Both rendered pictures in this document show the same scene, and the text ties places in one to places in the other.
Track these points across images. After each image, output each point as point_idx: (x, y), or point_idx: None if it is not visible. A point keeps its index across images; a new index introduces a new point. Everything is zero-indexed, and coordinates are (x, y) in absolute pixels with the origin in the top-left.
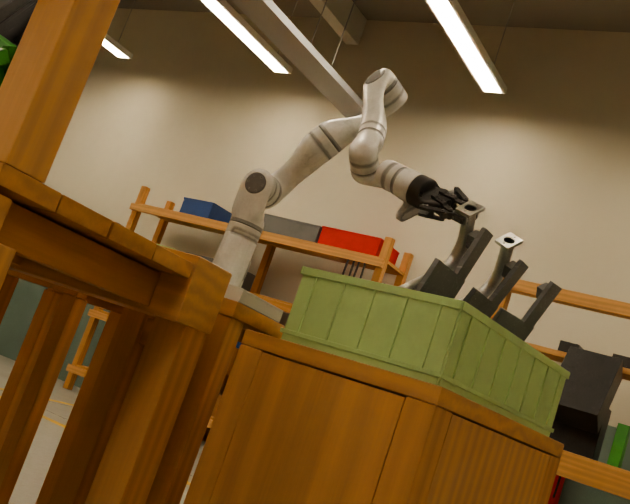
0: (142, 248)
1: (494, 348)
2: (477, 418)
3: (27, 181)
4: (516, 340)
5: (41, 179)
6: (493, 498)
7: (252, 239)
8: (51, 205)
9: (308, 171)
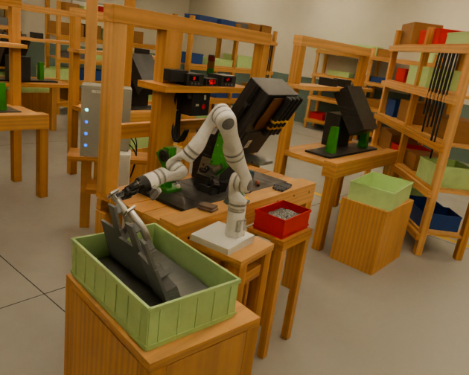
0: (137, 213)
1: (91, 266)
2: (83, 298)
3: (101, 195)
4: (100, 266)
5: (104, 193)
6: (103, 353)
7: (229, 210)
8: (108, 201)
9: (234, 170)
